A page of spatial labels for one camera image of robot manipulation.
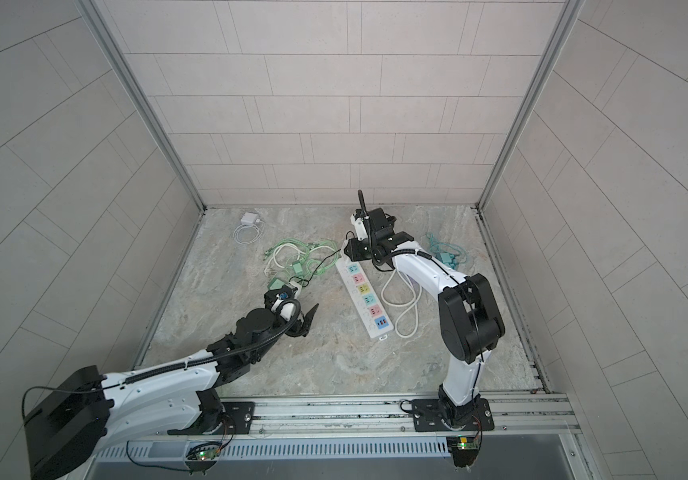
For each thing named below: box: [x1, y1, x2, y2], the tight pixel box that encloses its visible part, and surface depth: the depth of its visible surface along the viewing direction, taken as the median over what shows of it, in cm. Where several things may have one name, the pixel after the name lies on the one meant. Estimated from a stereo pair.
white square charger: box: [240, 212, 258, 224], surface depth 114 cm
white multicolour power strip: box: [335, 240, 394, 341], surface depth 91 cm
